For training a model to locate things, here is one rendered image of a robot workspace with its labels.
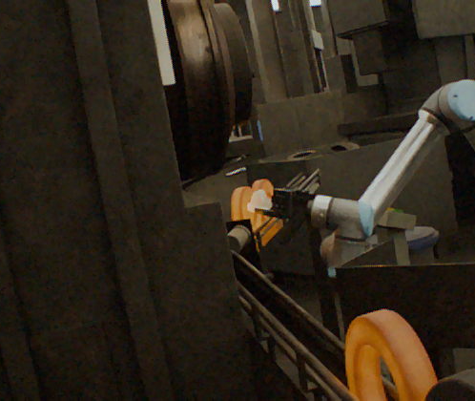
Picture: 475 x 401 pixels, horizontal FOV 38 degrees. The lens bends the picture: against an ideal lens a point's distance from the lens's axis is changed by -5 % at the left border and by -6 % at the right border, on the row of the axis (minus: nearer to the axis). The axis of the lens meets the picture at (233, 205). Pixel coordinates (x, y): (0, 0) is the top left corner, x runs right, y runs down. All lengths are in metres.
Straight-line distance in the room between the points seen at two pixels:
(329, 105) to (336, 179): 1.85
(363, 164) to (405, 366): 3.25
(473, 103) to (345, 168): 1.87
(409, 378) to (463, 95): 1.43
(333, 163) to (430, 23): 1.58
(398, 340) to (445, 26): 4.47
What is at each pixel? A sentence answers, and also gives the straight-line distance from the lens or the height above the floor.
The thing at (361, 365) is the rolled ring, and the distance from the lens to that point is 0.83.
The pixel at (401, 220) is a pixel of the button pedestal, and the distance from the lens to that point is 2.40.
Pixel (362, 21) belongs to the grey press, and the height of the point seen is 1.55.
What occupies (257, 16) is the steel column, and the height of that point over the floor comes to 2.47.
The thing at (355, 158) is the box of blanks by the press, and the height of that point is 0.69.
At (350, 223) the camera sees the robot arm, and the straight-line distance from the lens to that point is 1.98.
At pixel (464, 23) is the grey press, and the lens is 5.28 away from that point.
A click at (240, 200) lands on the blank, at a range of 2.05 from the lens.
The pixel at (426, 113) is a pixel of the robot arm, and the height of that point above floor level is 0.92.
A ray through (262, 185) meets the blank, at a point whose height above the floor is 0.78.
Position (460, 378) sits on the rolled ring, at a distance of 0.62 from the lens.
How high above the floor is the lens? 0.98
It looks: 6 degrees down
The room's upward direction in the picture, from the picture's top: 11 degrees counter-clockwise
